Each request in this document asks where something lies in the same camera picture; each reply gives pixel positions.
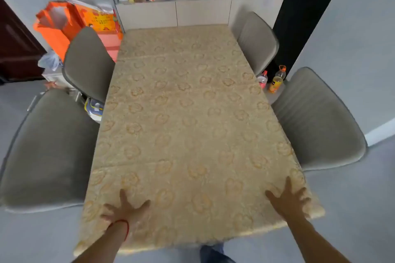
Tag red string bracelet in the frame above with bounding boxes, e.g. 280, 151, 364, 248
107, 219, 130, 241

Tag person's right hand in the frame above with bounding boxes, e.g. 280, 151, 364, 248
265, 175, 312, 222

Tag person's left hand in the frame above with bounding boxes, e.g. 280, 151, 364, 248
100, 189, 152, 235

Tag person's right forearm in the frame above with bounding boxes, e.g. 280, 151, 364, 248
287, 215, 351, 263

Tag orange juice bottle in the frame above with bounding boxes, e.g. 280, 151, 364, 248
267, 65, 287, 94

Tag white blue sneakers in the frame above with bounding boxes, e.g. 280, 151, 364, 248
84, 97, 104, 122

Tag grey upholstered chair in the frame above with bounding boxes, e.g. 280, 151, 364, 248
61, 26, 115, 103
230, 12, 280, 77
0, 88, 101, 212
271, 67, 368, 171

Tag beige lace tablecloth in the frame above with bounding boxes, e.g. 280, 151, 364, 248
73, 24, 325, 257

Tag pink box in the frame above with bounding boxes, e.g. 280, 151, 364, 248
97, 31, 123, 63

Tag small bottle red cap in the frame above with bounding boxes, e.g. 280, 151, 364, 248
257, 70, 268, 89

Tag orange paper bag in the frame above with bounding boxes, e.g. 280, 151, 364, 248
33, 0, 84, 62

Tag clear plastic bag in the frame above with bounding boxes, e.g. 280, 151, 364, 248
37, 50, 64, 72

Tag white cardboard box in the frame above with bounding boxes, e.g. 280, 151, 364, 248
42, 67, 74, 89

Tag dark wooden door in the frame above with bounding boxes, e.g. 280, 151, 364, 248
0, 0, 47, 83

